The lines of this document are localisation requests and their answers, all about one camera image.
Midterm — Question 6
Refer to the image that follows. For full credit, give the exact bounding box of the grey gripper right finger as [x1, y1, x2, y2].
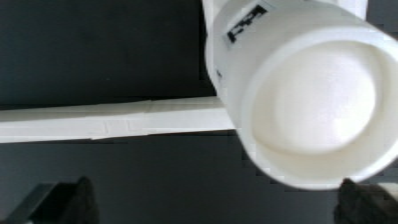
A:
[334, 179, 398, 224]

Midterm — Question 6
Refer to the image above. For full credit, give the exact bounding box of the white front wall bar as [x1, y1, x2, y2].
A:
[0, 97, 234, 143]

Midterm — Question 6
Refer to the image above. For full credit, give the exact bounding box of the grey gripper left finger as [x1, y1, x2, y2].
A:
[0, 176, 99, 224]

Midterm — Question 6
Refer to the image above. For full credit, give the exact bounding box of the white lamp shade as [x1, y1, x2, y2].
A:
[201, 0, 398, 190]

